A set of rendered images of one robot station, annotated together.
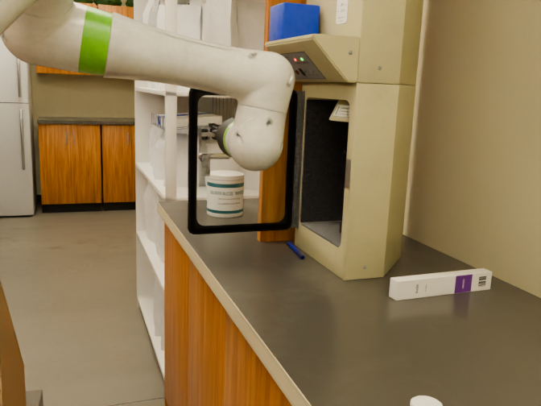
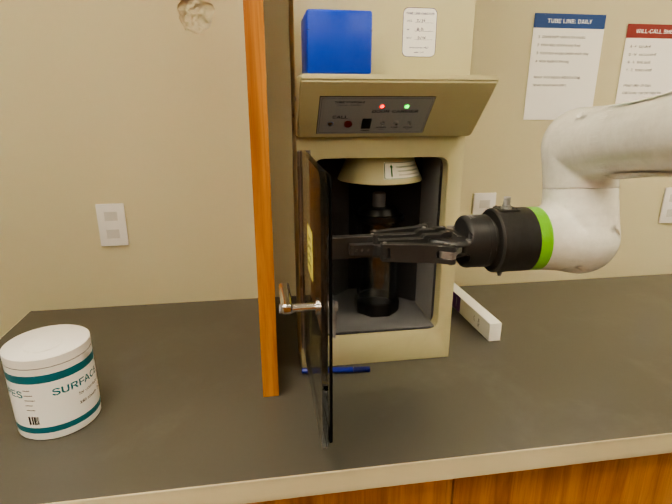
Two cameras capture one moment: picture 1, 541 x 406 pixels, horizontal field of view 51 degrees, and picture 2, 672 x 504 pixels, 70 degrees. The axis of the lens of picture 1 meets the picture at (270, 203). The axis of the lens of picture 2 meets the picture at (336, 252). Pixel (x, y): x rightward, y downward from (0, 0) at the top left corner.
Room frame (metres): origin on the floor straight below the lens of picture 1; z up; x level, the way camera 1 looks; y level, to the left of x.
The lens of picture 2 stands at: (1.35, 0.77, 1.47)
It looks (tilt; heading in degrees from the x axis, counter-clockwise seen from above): 17 degrees down; 281
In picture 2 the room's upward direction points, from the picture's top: straight up
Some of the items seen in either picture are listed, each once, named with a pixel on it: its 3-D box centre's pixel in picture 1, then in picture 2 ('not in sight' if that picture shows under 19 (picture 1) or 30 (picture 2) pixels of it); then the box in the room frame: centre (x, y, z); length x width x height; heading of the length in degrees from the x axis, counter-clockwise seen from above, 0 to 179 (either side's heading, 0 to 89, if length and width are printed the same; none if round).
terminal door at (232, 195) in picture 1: (242, 161); (312, 285); (1.53, 0.08, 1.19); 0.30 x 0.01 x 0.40; 110
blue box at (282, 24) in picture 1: (293, 24); (334, 45); (1.52, -0.04, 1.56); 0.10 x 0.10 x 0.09; 20
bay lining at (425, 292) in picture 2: (364, 167); (366, 232); (1.49, -0.25, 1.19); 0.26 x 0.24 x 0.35; 20
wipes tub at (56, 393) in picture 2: not in sight; (53, 379); (1.97, 0.16, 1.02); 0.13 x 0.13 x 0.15
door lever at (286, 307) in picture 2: not in sight; (296, 297); (1.54, 0.16, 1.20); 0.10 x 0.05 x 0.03; 110
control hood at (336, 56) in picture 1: (307, 60); (392, 107); (1.43, -0.08, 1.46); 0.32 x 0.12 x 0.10; 20
